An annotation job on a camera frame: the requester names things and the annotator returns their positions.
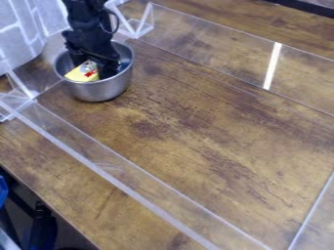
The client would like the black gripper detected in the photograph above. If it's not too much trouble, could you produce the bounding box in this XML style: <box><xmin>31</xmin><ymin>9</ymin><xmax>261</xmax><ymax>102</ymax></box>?
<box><xmin>62</xmin><ymin>0</ymin><xmax>120</xmax><ymax>79</ymax></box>

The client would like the yellow butter block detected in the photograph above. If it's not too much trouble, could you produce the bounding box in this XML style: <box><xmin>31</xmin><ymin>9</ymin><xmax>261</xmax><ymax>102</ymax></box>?
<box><xmin>64</xmin><ymin>60</ymin><xmax>99</xmax><ymax>82</ymax></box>

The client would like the stainless steel bowl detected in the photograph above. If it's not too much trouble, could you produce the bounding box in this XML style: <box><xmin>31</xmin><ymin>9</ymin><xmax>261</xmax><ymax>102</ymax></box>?
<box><xmin>54</xmin><ymin>41</ymin><xmax>135</xmax><ymax>103</ymax></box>

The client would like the grey brick pattern cloth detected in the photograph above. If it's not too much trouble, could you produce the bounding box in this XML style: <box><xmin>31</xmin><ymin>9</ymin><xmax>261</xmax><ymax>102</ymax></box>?
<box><xmin>0</xmin><ymin>0</ymin><xmax>71</xmax><ymax>76</ymax></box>

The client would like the clear acrylic barrier front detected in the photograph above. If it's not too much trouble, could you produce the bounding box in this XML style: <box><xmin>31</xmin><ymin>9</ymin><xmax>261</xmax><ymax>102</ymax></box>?
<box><xmin>0</xmin><ymin>93</ymin><xmax>271</xmax><ymax>250</ymax></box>

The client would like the clear acrylic triangular bracket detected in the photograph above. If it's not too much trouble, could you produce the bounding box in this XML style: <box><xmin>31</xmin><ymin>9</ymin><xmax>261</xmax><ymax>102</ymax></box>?
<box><xmin>104</xmin><ymin>0</ymin><xmax>154</xmax><ymax>39</ymax></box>

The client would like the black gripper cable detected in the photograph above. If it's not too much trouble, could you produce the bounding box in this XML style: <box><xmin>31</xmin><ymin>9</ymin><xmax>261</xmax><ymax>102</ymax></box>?
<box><xmin>98</xmin><ymin>8</ymin><xmax>120</xmax><ymax>35</ymax></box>

